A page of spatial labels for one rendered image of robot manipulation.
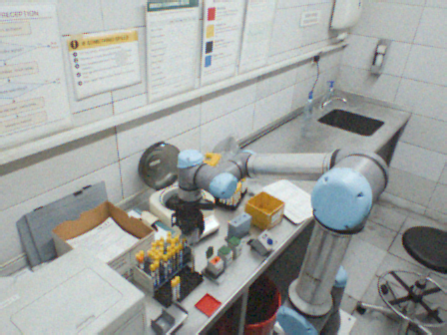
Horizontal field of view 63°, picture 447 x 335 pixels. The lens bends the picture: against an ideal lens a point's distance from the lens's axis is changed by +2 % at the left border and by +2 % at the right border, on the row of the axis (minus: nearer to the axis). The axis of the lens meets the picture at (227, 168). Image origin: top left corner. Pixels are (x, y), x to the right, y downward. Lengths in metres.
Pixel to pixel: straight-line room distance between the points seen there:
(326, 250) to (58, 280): 0.67
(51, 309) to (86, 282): 0.10
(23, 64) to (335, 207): 0.97
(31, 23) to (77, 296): 0.77
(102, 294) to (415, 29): 2.87
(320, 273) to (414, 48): 2.57
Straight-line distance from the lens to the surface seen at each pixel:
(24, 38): 1.26
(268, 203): 1.70
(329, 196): 0.77
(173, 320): 1.22
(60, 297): 1.02
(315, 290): 0.97
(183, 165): 1.05
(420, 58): 3.28
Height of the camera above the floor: 1.91
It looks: 31 degrees down
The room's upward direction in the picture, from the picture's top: 4 degrees clockwise
